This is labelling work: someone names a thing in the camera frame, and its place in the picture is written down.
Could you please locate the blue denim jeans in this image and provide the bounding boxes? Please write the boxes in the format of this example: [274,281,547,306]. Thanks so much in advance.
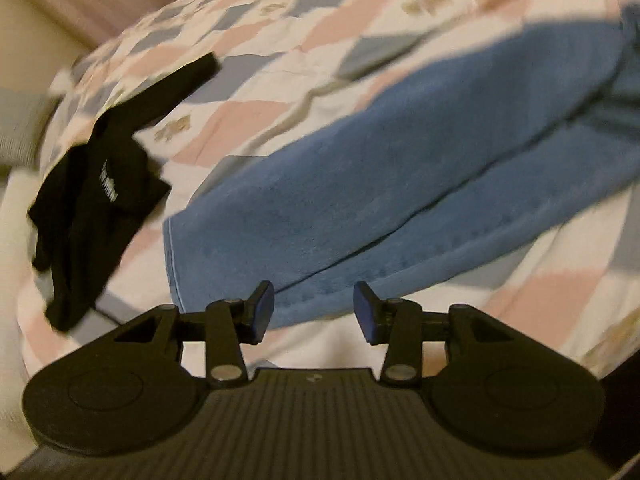
[163,3,639,327]

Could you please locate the black long-sleeve garment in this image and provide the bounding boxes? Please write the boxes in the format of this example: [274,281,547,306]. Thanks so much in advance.
[28,53,220,333]

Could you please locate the white long bolster pillow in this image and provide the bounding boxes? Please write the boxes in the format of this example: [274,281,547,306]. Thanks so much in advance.
[1,169,40,472]

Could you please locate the grey plaid cushion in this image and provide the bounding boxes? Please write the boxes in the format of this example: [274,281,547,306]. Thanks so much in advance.
[0,88,60,168]

